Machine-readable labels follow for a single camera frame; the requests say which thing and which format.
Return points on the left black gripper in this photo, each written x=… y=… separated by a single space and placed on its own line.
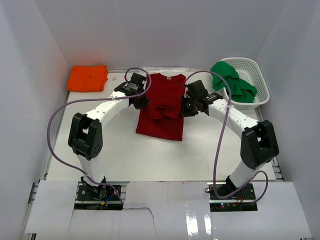
x=143 y=104

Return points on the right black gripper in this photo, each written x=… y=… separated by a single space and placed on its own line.
x=184 y=112

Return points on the red t shirt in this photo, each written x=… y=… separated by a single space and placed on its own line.
x=162 y=117

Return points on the green t shirt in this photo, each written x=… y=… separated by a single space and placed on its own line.
x=241 y=91

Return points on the white plastic laundry basket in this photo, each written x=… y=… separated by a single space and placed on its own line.
x=249 y=71

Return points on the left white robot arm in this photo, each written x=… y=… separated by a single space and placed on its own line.
x=86 y=131

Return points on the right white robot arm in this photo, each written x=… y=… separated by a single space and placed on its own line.
x=258 y=142

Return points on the white label strip back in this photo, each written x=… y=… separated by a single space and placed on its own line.
x=165 y=69

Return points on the folded orange t shirt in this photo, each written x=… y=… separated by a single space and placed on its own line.
x=87 y=79

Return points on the white paper sheet front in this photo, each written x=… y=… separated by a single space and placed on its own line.
x=166 y=211

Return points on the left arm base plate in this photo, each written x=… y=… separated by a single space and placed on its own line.
x=86 y=200

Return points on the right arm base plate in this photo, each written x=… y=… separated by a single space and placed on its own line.
x=241 y=202

